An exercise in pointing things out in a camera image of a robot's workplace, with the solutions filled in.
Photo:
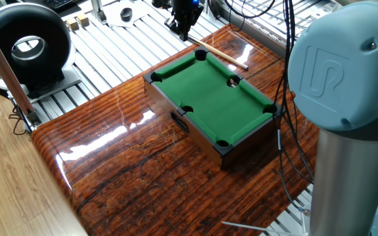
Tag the small black device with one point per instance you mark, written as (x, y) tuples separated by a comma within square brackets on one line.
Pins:
[(161, 3)]

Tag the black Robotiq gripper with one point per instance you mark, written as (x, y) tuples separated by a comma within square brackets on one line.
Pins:
[(185, 13)]

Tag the small wooden block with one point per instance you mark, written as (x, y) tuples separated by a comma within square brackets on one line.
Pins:
[(83, 19), (72, 24)]

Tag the black keyboard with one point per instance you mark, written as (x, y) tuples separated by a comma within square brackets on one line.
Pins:
[(56, 3)]

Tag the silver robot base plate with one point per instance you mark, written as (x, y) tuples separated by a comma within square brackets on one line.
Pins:
[(304, 218)]

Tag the white paper sheet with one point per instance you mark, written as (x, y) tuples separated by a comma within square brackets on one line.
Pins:
[(113, 14)]

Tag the aluminium upright bracket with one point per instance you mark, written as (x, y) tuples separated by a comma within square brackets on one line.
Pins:
[(97, 11)]

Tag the mini green felt pool table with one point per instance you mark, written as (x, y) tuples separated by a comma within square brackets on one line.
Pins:
[(215, 98)]

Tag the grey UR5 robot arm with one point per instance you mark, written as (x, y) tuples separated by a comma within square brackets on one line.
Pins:
[(340, 72)]

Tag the silver perforated mounting plate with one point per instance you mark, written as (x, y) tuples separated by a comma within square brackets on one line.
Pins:
[(323, 7)]

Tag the small black round cap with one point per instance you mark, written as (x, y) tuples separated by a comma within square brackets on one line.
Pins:
[(126, 14)]

